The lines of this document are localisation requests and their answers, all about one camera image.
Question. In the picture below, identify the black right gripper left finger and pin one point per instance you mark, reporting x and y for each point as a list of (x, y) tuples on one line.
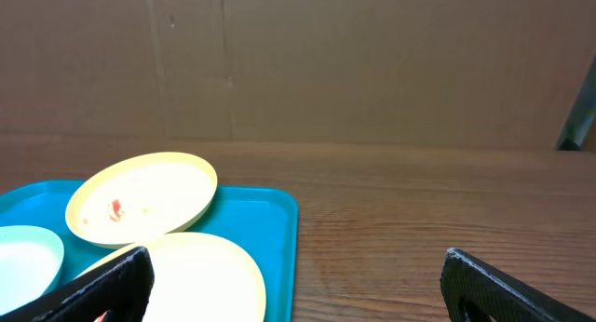
[(118, 290)]

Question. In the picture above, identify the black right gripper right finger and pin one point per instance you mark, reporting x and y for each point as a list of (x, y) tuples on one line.
[(475, 291)]

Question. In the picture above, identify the light blue plate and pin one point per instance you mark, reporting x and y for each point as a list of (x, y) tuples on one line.
[(31, 263)]

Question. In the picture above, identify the yellow plate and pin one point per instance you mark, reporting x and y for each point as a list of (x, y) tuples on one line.
[(141, 197), (200, 277)]

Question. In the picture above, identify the teal plastic tray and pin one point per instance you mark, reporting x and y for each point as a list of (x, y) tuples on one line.
[(263, 221)]

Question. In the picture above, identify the grey metal frame post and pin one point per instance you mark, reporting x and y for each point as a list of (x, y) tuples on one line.
[(582, 115)]

